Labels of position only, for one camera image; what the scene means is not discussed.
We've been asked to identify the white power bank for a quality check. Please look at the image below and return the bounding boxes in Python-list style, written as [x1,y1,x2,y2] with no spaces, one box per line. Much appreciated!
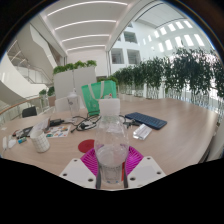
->
[2,135,9,150]

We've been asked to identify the green tote bag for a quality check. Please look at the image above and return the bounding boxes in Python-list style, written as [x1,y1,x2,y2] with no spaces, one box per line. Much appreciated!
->
[81,79,118,117]

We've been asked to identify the large clear lidded bottle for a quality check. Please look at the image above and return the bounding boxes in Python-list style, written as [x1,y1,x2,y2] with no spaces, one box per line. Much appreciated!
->
[66,88,82,118]

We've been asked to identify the white cabinet with plants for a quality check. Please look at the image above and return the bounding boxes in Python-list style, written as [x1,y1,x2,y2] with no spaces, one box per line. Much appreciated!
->
[52,59,98,100]

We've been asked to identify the white computer mouse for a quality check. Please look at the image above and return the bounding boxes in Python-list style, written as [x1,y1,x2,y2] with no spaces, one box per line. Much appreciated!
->
[7,138,18,149]

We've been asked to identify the tangled black cables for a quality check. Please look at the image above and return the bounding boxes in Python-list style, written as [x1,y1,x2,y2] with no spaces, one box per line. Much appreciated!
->
[69,113,102,133]

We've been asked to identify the ceiling strip lights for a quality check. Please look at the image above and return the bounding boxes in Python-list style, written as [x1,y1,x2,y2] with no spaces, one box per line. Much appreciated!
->
[46,0,129,53]

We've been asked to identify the black chair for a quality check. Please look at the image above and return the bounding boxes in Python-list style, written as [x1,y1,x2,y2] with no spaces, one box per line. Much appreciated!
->
[21,106,38,119]

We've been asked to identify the colourful sticker sheet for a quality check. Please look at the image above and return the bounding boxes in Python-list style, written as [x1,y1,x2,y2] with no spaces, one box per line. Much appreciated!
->
[44,124,72,139]

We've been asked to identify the clear plastic water bottle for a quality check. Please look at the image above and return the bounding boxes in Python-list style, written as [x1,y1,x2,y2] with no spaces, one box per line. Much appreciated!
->
[93,98,130,186]

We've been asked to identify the white grid-patterned mug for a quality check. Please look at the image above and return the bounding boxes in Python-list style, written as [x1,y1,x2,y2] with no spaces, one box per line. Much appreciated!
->
[29,128,51,154]

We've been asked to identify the white chair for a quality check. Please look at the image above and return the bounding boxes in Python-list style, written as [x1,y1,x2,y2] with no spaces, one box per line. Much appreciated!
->
[54,96,72,113]

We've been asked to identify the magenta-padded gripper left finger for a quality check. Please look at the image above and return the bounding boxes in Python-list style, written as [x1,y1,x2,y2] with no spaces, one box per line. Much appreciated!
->
[59,147,102,190]

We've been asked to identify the row of green plants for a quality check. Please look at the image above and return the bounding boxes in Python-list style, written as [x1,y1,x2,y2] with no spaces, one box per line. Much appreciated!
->
[97,46,224,108]

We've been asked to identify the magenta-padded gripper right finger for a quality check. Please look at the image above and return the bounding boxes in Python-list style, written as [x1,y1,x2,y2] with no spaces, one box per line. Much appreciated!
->
[123,145,167,190]

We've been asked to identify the clear plastic badge holder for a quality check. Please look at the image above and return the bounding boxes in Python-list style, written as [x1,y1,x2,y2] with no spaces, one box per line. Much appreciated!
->
[132,123,153,141]

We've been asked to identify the black charger block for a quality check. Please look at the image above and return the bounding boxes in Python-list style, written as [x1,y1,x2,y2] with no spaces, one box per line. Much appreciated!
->
[49,118,65,127]

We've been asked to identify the open notebook with papers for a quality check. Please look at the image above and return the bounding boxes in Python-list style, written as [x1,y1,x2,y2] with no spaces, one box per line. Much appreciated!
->
[13,117,52,138]

